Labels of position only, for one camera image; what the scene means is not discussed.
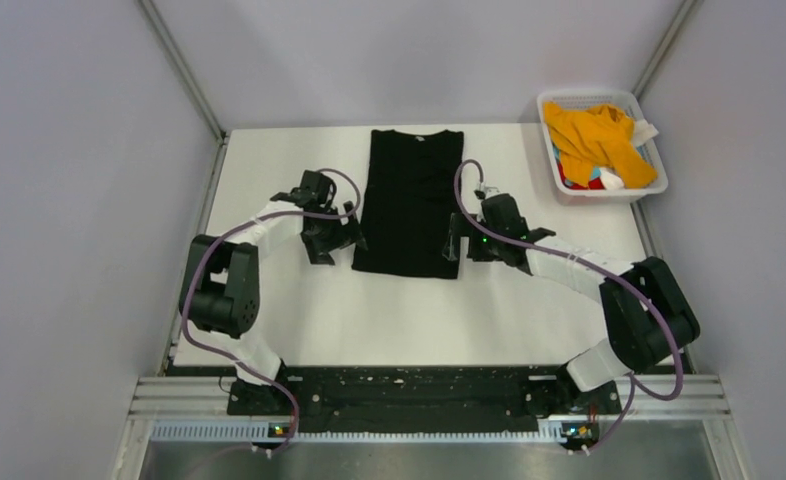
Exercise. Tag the orange t shirt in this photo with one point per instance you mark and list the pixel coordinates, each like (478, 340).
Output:
(600, 135)

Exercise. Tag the white cable duct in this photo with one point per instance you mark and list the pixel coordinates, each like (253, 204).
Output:
(251, 431)

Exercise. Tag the white cloth in basket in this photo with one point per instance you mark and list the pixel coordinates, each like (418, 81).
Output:
(643, 132)

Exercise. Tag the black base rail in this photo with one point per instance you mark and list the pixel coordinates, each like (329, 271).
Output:
(408, 400)

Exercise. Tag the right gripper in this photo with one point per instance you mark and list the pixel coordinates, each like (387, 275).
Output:
(475, 252)

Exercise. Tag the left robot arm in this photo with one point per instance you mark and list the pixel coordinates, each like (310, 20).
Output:
(221, 292)

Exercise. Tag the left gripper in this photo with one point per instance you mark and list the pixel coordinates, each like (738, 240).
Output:
(319, 249)

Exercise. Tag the black t shirt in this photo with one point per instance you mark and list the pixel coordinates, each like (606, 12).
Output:
(408, 203)

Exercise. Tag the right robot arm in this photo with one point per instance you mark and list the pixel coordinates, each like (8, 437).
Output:
(646, 314)

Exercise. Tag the red blue cloth in basket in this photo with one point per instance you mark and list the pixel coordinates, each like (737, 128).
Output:
(578, 175)

